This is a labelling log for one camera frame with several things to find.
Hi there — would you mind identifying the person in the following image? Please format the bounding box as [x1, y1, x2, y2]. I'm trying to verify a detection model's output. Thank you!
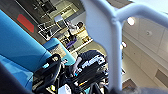
[72, 49, 109, 78]
[65, 20, 85, 50]

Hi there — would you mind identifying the round ceiling light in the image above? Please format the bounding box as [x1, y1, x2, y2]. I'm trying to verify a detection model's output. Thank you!
[120, 41, 128, 51]
[126, 15, 137, 27]

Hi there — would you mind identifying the blue sofa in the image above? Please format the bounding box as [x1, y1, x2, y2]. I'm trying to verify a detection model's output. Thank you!
[0, 9, 77, 92]

